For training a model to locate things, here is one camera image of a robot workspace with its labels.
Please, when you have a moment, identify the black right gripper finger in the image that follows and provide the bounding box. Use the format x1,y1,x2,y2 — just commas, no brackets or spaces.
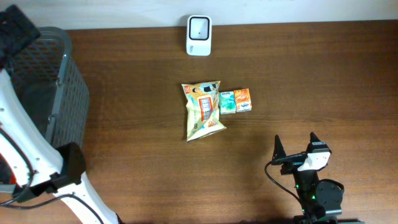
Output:
272,134,286,162
307,132,323,152

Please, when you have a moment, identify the red snack package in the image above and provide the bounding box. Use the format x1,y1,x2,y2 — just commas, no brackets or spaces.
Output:
4,173,16,185

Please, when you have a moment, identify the grey plastic mesh basket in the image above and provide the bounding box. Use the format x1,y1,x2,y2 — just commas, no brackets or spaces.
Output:
0,26,90,194

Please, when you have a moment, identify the white barcode scanner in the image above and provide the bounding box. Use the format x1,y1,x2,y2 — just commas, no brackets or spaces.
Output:
186,15,212,56

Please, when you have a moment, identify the green tissue pack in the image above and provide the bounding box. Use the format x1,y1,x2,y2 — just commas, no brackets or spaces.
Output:
219,91,236,114

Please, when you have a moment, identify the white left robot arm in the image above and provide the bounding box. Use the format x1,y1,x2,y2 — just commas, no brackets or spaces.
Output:
1,5,121,223

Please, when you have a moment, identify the orange tissue pack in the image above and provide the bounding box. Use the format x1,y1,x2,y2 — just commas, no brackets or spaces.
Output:
234,88,252,113

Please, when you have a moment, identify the beige snack bag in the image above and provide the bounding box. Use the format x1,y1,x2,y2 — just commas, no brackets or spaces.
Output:
182,81,226,142

